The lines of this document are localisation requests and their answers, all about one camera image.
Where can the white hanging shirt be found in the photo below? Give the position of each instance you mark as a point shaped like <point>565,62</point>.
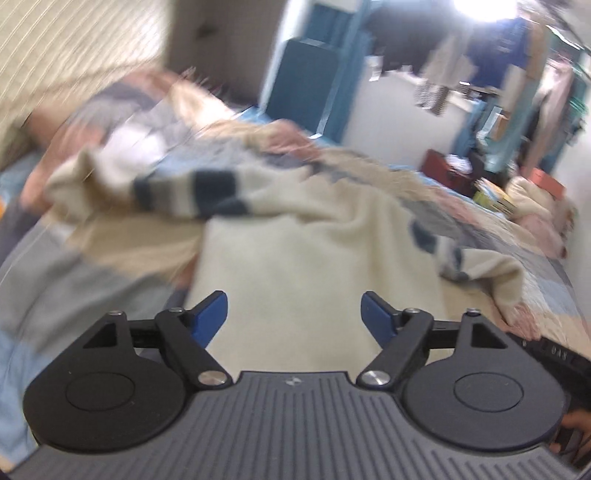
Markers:
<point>448,60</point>

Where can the black hanging jacket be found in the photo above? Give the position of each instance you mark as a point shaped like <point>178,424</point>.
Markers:
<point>406,50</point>

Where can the black white striped shirt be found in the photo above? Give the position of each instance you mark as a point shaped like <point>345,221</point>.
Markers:
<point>431,94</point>

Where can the patchwork quilt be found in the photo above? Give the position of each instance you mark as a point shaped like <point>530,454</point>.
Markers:
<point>60,286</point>

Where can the person's right hand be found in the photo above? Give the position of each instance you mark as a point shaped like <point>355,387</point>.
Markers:
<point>579,421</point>

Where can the cream striped sweater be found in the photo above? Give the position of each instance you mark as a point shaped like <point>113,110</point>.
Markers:
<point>300,258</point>

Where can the cream folded duvet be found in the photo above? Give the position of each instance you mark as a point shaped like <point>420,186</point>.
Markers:
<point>531,203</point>

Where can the cream quilted headboard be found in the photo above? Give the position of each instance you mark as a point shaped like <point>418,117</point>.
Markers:
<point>69,46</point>

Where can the white plastic bag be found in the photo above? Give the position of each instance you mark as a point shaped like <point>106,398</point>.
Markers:
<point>457,162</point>

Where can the blue and white jersey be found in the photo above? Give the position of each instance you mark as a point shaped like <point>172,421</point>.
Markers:
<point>498,50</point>

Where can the pink blanket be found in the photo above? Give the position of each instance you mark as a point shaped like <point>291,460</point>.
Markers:
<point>545,235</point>

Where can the stack of books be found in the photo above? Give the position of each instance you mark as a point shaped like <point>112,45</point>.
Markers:
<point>496,198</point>

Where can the red brown wooden box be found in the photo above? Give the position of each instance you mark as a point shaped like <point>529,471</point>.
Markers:
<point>438,173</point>

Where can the pink brown hanging garment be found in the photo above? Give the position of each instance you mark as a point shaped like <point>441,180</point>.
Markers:
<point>556,106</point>

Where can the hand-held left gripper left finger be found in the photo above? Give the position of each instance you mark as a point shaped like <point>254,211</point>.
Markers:
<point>210,318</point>

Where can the orange box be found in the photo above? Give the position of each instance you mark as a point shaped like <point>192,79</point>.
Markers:
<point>547,181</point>

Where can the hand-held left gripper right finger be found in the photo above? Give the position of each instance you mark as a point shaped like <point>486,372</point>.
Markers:
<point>376,318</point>

